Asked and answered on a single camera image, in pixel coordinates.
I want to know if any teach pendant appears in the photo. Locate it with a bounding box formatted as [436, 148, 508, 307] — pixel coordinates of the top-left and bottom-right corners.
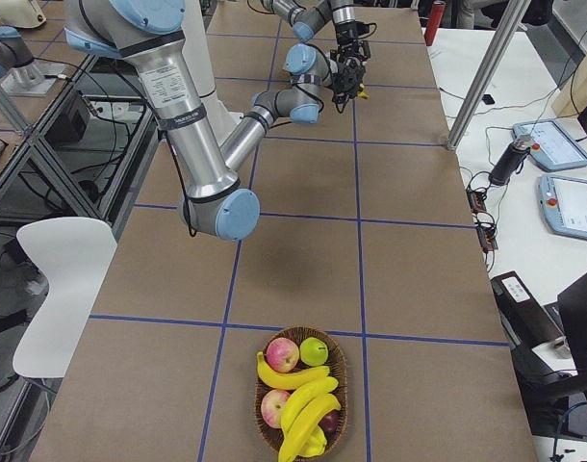
[538, 174, 587, 241]
[512, 119, 587, 172]

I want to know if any yellow banana front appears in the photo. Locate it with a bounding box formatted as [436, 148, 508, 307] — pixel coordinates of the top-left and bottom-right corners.
[278, 394, 341, 462]

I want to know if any green pear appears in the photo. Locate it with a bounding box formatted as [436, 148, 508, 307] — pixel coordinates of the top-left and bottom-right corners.
[299, 337, 329, 367]

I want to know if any red apple back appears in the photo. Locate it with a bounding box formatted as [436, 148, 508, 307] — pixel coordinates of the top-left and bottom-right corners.
[265, 337, 299, 372]

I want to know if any black monitor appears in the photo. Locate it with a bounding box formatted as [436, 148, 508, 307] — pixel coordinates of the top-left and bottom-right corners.
[557, 272, 587, 372]

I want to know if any woven wicker basket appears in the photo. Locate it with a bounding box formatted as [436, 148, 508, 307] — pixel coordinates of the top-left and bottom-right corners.
[254, 326, 348, 461]

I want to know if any aluminium frame post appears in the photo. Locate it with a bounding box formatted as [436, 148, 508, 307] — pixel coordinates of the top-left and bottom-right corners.
[446, 0, 530, 151]

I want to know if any red apple left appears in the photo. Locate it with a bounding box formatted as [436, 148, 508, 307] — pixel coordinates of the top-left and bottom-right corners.
[260, 389, 290, 429]

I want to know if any white chair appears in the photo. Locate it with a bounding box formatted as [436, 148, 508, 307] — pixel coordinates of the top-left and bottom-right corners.
[13, 217, 117, 379]

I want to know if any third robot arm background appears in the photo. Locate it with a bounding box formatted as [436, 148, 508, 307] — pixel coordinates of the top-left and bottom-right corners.
[0, 26, 54, 97]

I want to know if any teach pendant far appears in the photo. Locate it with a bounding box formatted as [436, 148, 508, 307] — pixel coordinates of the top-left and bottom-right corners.
[512, 119, 587, 172]

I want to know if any yellow banana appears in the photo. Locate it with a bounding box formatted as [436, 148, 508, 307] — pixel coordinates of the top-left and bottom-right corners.
[357, 85, 370, 100]
[278, 394, 341, 462]
[256, 351, 330, 391]
[281, 376, 339, 433]

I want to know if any teach pendant near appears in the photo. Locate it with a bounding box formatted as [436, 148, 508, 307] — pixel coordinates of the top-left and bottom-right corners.
[538, 174, 587, 241]

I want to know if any dark red apple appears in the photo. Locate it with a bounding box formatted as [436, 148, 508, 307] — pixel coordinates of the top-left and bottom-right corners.
[319, 410, 340, 434]

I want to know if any red bottle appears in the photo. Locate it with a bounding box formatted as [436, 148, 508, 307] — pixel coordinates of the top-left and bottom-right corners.
[423, 0, 446, 46]

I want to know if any yellow banana back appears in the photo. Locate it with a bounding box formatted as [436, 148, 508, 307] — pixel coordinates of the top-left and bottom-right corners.
[256, 351, 330, 391]

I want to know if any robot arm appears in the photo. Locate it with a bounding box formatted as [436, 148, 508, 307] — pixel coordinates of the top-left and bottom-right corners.
[64, 1, 370, 241]
[260, 0, 371, 63]

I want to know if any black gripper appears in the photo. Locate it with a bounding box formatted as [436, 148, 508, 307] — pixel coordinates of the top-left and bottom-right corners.
[330, 60, 366, 99]
[334, 20, 370, 61]

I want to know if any black cylinder device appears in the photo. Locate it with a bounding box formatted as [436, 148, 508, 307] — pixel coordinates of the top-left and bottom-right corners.
[489, 135, 533, 186]

